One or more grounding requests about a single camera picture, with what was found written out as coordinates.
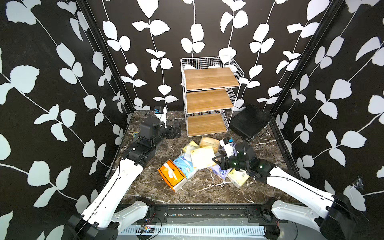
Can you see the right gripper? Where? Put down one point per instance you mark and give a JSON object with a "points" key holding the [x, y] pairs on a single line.
{"points": [[224, 164]]}

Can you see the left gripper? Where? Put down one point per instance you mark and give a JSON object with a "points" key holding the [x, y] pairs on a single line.
{"points": [[171, 135]]}

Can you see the purple white tissue pack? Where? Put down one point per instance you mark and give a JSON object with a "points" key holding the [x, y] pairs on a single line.
{"points": [[216, 169]]}

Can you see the pale yellow tissue pack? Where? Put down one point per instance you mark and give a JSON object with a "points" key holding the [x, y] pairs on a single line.
{"points": [[238, 178]]}

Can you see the light blue tissue pack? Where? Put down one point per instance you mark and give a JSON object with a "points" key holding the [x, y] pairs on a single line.
{"points": [[185, 165]]}

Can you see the orange tissue box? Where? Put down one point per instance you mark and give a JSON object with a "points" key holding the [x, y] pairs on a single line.
{"points": [[172, 176]]}

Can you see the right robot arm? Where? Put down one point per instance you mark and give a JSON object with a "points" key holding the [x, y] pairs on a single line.
{"points": [[329, 214]]}

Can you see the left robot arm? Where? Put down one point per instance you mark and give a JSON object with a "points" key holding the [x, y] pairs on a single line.
{"points": [[101, 220]]}

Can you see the black ribbed box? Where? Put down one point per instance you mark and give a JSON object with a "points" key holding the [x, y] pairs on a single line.
{"points": [[249, 122]]}

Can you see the small circuit board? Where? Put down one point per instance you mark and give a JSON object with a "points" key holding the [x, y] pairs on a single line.
{"points": [[146, 229]]}

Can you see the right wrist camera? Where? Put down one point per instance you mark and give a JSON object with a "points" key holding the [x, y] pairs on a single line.
{"points": [[228, 145]]}

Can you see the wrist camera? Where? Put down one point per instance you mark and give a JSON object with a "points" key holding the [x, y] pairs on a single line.
{"points": [[228, 145], [161, 113]]}

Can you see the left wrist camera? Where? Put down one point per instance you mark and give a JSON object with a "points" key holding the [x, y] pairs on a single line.
{"points": [[161, 113]]}

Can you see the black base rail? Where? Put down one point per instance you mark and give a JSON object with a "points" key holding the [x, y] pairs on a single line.
{"points": [[253, 213]]}

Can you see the white wire shelf rack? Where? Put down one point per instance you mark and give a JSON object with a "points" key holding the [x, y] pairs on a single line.
{"points": [[210, 91]]}

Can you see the white slotted cable duct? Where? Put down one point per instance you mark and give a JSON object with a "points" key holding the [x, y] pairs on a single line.
{"points": [[197, 231]]}

